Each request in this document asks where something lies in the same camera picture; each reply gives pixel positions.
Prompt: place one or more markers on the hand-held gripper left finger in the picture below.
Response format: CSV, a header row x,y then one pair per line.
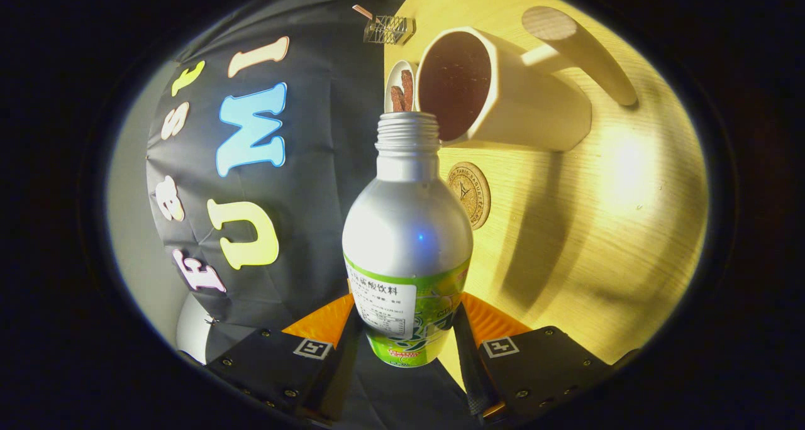
x,y
333,386

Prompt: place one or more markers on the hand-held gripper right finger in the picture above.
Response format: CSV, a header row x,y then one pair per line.
x,y
468,373

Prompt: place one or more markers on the silver bottle with green label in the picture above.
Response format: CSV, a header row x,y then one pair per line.
x,y
409,229

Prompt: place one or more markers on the round cork coaster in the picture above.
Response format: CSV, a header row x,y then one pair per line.
x,y
471,194

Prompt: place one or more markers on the wooden table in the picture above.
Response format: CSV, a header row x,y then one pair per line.
x,y
597,229

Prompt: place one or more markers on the black backdrop cloth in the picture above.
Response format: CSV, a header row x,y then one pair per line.
x,y
314,166

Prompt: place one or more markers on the brown meat piece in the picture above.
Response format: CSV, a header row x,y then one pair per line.
x,y
397,100
407,90

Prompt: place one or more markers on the white round plate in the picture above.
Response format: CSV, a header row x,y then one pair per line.
x,y
393,78

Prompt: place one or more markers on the pink stick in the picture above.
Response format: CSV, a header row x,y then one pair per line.
x,y
361,11

